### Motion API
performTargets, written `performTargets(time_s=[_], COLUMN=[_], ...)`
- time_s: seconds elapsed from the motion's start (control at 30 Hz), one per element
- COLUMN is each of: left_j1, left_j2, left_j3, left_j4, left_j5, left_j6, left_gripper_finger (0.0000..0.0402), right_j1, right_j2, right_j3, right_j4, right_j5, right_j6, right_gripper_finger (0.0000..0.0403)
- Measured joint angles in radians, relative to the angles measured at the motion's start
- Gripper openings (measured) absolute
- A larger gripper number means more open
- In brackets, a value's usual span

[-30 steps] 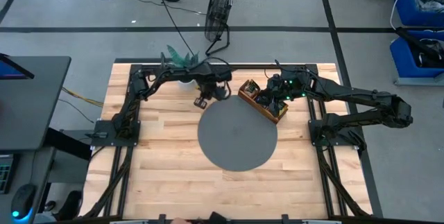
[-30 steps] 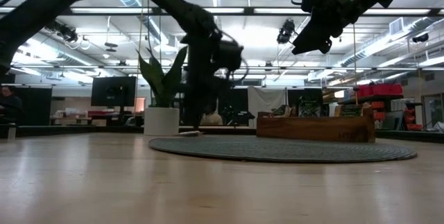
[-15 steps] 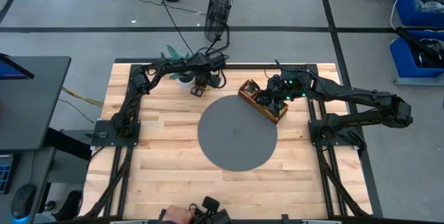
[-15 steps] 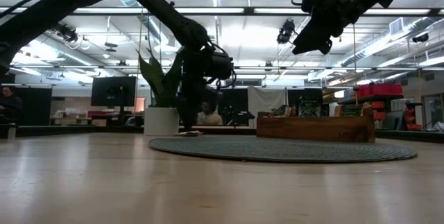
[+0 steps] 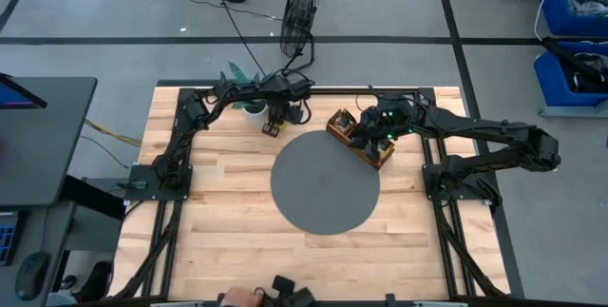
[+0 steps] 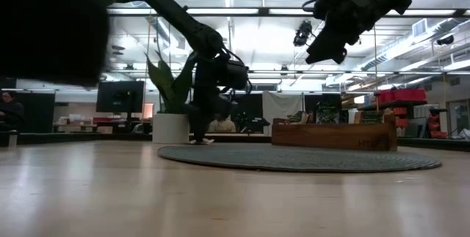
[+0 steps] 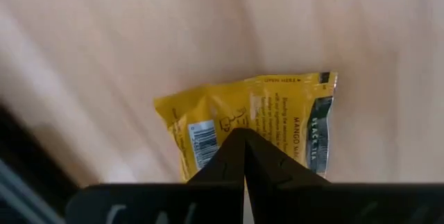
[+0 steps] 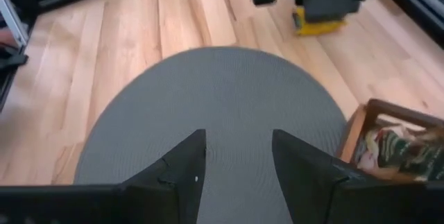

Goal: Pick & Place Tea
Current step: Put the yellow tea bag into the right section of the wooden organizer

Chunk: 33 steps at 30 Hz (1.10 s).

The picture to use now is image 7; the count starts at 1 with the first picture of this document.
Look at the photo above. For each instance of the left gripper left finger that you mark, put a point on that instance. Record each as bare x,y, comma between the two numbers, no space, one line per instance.
229,161

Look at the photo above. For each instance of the yellow tea packet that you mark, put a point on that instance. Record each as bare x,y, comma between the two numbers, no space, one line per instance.
277,99

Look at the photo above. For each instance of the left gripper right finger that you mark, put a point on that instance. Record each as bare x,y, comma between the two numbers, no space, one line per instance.
274,166

